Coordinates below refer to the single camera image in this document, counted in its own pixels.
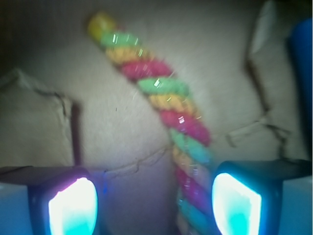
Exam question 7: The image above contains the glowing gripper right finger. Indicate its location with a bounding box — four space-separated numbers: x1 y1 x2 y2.
212 160 313 235

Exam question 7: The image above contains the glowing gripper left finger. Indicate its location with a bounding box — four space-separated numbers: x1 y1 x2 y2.
0 166 98 235

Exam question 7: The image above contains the multicolored twisted rope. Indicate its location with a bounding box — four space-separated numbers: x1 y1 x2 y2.
87 11 216 235

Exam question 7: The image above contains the brown paper bag tray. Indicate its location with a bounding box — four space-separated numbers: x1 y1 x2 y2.
0 0 312 235

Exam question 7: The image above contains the blue plastic bottle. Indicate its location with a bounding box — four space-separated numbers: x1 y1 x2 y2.
287 18 313 160

